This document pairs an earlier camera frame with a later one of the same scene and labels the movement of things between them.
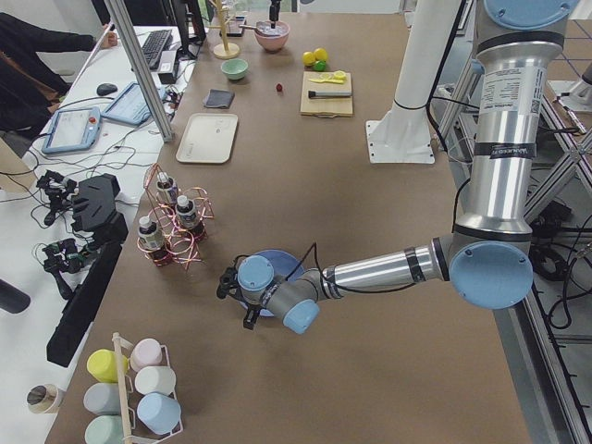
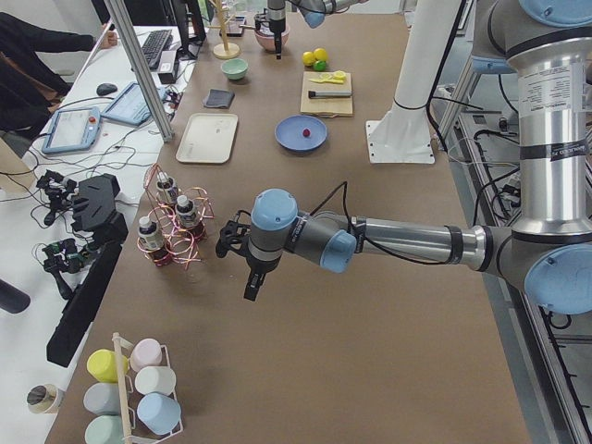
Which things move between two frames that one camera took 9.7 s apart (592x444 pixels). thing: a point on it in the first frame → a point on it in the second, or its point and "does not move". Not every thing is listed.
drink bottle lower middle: (186, 212) does not move
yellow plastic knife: (332, 80) does not move
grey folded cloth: (218, 98) does not move
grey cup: (103, 399) does not move
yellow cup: (102, 364) does not move
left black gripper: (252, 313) → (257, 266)
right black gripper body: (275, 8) → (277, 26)
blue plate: (285, 265) → (289, 132)
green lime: (319, 66) does not move
